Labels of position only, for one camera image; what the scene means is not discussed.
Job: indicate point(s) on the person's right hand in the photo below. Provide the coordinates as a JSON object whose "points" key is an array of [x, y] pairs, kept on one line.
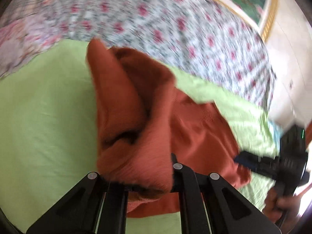
{"points": [[274, 206]]}

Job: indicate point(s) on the pink floral pillow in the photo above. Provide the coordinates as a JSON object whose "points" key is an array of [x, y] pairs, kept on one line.
{"points": [[25, 38]]}

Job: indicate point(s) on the rust orange knit sweater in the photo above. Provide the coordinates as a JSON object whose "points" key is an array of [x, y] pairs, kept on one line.
{"points": [[143, 119]]}

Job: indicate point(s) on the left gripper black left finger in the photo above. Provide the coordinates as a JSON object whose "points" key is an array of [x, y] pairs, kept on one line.
{"points": [[93, 205]]}

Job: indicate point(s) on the light green bed sheet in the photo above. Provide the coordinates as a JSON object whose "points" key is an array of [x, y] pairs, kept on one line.
{"points": [[48, 133]]}

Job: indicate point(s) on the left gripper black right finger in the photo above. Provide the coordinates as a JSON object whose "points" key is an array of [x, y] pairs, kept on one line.
{"points": [[209, 204]]}

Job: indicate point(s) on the red floral white quilt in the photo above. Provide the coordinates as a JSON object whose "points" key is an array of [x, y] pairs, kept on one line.
{"points": [[201, 37]]}

